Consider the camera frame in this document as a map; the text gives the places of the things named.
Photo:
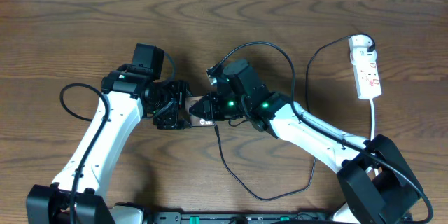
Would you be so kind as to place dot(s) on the bronze Galaxy smartphone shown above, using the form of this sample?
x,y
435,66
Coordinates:
x,y
197,116

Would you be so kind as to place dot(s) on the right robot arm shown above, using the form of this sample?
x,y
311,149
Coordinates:
x,y
377,183

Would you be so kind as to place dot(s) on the white power strip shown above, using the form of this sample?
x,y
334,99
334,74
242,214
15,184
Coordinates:
x,y
365,73

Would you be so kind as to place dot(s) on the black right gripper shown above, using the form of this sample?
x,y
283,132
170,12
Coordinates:
x,y
211,112

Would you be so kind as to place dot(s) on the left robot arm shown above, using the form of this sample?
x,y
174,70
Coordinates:
x,y
78,193

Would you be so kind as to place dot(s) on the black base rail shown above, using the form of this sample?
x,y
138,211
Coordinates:
x,y
245,217

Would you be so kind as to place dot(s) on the white USB charger adapter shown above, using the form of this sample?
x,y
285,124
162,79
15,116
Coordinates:
x,y
362,40

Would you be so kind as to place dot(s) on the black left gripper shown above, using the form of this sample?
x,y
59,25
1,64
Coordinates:
x,y
171,120

